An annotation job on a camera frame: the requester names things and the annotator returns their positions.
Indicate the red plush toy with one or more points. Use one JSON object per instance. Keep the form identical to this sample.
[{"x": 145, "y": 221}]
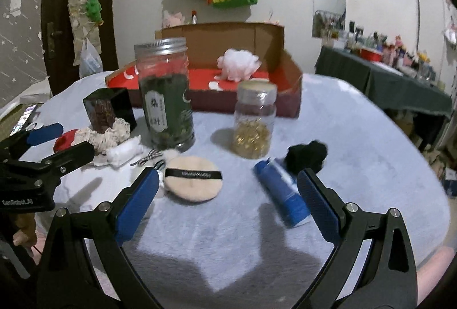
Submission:
[{"x": 64, "y": 141}]

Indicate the blue white carton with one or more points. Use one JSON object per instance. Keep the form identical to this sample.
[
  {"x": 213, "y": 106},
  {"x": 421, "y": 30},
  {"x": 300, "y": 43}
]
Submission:
[{"x": 450, "y": 182}]

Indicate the blue tube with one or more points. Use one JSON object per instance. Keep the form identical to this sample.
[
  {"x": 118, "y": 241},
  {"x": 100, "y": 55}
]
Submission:
[{"x": 285, "y": 195}]

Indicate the white towel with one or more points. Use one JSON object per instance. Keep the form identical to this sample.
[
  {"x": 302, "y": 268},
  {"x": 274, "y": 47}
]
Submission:
[{"x": 121, "y": 152}]

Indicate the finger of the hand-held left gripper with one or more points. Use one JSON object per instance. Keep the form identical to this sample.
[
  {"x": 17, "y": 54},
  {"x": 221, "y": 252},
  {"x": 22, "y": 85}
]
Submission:
[
  {"x": 44, "y": 134},
  {"x": 71, "y": 155}
]

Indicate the black box with window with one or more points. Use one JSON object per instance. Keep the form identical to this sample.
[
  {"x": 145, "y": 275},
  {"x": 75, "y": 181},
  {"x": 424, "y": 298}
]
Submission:
[{"x": 107, "y": 109}]

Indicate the table with green cloth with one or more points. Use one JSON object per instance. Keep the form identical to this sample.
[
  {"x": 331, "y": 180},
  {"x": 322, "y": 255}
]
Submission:
[{"x": 392, "y": 88}]

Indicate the red capped bottle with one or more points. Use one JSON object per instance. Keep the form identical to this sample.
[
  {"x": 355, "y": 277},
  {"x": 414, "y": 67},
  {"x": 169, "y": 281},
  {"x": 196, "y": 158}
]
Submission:
[{"x": 194, "y": 18}]

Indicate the green plush toy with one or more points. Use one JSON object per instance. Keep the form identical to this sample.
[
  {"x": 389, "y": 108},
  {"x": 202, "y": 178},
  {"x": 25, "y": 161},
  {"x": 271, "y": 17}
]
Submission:
[{"x": 94, "y": 8}]

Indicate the cream crochet scrunchie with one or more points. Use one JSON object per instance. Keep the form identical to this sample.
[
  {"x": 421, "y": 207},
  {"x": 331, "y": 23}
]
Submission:
[{"x": 107, "y": 137}]

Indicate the tall jar of green leaves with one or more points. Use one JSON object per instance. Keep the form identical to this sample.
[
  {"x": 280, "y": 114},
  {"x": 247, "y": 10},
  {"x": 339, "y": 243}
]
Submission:
[{"x": 167, "y": 109}]

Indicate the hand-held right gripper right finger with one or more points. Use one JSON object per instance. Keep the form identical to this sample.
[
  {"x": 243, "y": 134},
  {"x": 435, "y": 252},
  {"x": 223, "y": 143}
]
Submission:
[{"x": 317, "y": 205}]

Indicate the row of bottles and jars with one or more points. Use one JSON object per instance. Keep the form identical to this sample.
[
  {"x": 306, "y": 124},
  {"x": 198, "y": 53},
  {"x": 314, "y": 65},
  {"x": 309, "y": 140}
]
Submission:
[{"x": 392, "y": 48}]

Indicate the beige powder puff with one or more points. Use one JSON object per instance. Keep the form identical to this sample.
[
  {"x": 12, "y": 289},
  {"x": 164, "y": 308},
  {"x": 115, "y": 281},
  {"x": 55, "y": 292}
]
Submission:
[{"x": 192, "y": 184}]

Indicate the red bowl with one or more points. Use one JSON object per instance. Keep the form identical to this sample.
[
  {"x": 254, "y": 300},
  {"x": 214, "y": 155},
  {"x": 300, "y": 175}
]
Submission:
[{"x": 370, "y": 54}]

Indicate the white bath pouf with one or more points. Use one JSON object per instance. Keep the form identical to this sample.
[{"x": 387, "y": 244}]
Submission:
[{"x": 238, "y": 63}]

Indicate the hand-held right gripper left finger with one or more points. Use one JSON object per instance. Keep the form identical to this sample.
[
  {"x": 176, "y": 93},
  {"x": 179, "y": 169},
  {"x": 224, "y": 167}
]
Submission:
[{"x": 139, "y": 205}]

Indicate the white wardrobe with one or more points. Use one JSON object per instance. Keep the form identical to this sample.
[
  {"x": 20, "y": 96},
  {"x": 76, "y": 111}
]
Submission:
[{"x": 432, "y": 38}]

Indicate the clear plastic bag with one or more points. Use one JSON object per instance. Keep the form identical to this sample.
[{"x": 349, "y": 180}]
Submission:
[{"x": 89, "y": 61}]

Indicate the beige hanging organizer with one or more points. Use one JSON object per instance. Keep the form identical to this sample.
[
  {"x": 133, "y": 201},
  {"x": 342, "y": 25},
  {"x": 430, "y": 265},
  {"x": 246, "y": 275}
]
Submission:
[{"x": 80, "y": 13}]

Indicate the pale pink plush toy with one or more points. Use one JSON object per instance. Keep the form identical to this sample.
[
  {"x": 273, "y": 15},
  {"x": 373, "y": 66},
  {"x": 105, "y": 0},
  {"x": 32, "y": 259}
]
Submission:
[{"x": 171, "y": 20}]

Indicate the small jar of gold capsules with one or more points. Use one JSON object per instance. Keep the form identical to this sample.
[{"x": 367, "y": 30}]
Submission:
[{"x": 254, "y": 123}]

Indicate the person's left hand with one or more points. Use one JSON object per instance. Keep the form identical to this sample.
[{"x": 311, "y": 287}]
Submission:
[{"x": 25, "y": 228}]

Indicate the dark wooden door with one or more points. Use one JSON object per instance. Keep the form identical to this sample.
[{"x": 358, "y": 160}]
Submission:
[{"x": 107, "y": 38}]

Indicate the black fluffy scrunchie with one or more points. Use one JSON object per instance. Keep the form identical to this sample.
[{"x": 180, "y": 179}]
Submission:
[{"x": 307, "y": 154}]

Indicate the black white striped ribbon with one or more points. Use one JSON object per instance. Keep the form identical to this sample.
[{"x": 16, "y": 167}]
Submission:
[{"x": 148, "y": 157}]

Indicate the cardboard box with red lining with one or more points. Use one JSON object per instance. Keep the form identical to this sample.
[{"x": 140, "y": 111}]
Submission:
[{"x": 242, "y": 41}]

